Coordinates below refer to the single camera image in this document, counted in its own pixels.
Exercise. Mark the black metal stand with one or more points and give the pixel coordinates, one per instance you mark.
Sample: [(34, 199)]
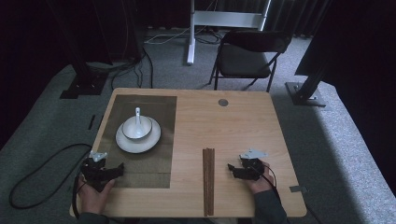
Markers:
[(84, 84), (306, 93)]

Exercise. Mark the person's left hand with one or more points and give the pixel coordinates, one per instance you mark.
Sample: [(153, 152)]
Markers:
[(91, 200)]

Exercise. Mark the white bowl with brown rim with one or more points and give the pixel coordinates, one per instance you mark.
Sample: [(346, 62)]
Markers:
[(129, 132)]

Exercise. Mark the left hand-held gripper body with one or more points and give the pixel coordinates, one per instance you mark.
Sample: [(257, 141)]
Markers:
[(93, 172)]

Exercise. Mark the white metal stand frame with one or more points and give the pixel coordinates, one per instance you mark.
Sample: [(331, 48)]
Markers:
[(224, 18)]

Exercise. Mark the grey tape strip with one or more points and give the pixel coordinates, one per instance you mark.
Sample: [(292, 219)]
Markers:
[(298, 188)]

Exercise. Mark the black folding chair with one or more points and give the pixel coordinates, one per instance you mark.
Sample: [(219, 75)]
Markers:
[(243, 62)]

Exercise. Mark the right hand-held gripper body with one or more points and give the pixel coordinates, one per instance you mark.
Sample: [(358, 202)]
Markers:
[(253, 169)]

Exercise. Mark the white ceramic spoon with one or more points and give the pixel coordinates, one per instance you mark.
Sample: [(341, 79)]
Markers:
[(137, 119)]

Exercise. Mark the brown wooden chopstick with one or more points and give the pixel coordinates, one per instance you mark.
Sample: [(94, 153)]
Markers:
[(211, 183), (205, 183)]

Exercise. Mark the black floor strip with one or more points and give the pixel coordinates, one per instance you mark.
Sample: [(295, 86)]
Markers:
[(91, 122)]

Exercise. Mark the grey round table cap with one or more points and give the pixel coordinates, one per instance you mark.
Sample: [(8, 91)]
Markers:
[(223, 102)]

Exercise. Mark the person's right hand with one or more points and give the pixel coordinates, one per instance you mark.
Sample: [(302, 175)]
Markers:
[(261, 186)]

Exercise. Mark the white plate with brown rim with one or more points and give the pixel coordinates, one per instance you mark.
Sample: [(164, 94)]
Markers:
[(137, 146)]

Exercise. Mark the brown woven placemat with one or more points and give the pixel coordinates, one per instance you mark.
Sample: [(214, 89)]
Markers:
[(146, 169)]

